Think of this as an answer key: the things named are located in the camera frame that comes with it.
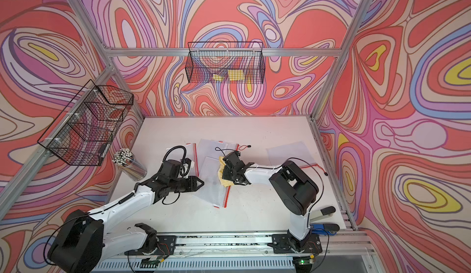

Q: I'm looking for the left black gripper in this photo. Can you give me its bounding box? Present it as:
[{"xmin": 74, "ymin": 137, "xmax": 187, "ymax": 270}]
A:
[{"xmin": 168, "ymin": 175, "xmax": 206, "ymax": 193}]

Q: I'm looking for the yellow microfiber cloth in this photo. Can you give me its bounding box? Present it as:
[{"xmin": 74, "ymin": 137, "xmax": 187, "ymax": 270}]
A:
[{"xmin": 218, "ymin": 156, "xmax": 233, "ymax": 187}]

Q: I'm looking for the clear mesh document bag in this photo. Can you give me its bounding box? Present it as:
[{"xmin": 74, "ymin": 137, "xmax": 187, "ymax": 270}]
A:
[
  {"xmin": 267, "ymin": 141, "xmax": 325, "ymax": 174},
  {"xmin": 196, "ymin": 139, "xmax": 251, "ymax": 163},
  {"xmin": 185, "ymin": 143, "xmax": 199, "ymax": 177},
  {"xmin": 194, "ymin": 156, "xmax": 229, "ymax": 208}
]

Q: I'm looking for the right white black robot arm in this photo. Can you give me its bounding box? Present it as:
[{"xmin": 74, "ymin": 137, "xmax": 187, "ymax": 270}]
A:
[{"xmin": 220, "ymin": 151, "xmax": 319, "ymax": 254}]

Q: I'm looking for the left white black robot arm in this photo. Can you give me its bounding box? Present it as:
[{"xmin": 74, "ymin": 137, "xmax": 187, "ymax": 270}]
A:
[{"xmin": 45, "ymin": 159, "xmax": 204, "ymax": 273}]

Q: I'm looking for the yellow sticky note pad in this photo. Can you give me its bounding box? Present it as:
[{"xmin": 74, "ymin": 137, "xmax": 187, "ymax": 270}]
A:
[{"xmin": 228, "ymin": 69, "xmax": 245, "ymax": 82}]

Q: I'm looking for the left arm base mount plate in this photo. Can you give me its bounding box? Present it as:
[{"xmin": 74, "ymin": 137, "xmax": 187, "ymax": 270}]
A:
[{"xmin": 124, "ymin": 235, "xmax": 176, "ymax": 257}]

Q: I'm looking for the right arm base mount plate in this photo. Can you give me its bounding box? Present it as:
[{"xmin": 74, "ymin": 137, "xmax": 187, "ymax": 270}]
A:
[{"xmin": 268, "ymin": 233, "xmax": 323, "ymax": 255}]

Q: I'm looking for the black wire basket left wall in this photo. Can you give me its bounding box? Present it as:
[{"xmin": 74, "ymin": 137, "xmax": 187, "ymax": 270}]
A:
[{"xmin": 37, "ymin": 80, "xmax": 134, "ymax": 166}]

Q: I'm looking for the black wire basket wall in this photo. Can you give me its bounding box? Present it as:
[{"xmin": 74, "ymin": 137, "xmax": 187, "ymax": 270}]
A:
[
  {"xmin": 37, "ymin": 80, "xmax": 134, "ymax": 166},
  {"xmin": 185, "ymin": 41, "xmax": 266, "ymax": 84}
]

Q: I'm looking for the blue black handled tool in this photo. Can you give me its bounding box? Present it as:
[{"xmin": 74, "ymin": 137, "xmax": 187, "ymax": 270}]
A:
[{"xmin": 309, "ymin": 206, "xmax": 340, "ymax": 236}]

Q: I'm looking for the black wire basket back wall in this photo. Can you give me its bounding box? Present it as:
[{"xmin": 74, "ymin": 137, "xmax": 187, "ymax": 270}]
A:
[{"xmin": 185, "ymin": 41, "xmax": 266, "ymax": 84}]

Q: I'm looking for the aluminium front rail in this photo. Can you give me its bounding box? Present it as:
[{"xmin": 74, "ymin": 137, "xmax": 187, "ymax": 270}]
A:
[{"xmin": 75, "ymin": 230, "xmax": 369, "ymax": 259}]

